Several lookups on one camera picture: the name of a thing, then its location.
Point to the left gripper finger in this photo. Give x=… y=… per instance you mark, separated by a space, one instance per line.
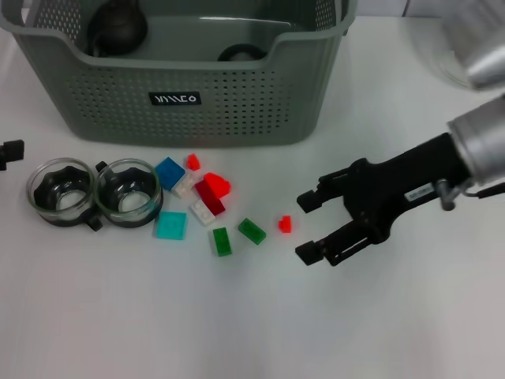
x=13 y=150

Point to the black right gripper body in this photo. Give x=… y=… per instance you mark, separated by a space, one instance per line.
x=406 y=185

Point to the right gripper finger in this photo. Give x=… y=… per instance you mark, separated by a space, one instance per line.
x=339 y=245
x=315 y=197

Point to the glass teacup with black base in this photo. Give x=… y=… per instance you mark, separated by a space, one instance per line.
x=128 y=193
x=240 y=53
x=59 y=193

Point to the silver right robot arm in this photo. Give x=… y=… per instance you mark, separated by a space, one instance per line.
x=485 y=142

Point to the grey perforated plastic storage bin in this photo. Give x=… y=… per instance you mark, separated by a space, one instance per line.
x=236 y=98

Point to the small bright red toy brick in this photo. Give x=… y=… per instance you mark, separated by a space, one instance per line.
x=285 y=224
x=193 y=162

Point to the green toy brick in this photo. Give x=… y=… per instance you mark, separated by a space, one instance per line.
x=251 y=231
x=221 y=241

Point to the large bright red toy brick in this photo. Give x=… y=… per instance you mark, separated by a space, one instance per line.
x=219 y=183

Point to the dark red toy brick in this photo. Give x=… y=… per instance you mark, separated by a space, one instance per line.
x=211 y=199

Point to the white toy brick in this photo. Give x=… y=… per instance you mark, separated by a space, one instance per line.
x=185 y=187
x=201 y=213

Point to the cyan flat toy brick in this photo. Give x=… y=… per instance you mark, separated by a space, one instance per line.
x=170 y=225

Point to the blue toy brick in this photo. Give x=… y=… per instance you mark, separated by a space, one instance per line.
x=169 y=171

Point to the black round teapot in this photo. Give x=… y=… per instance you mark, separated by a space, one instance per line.
x=118 y=27

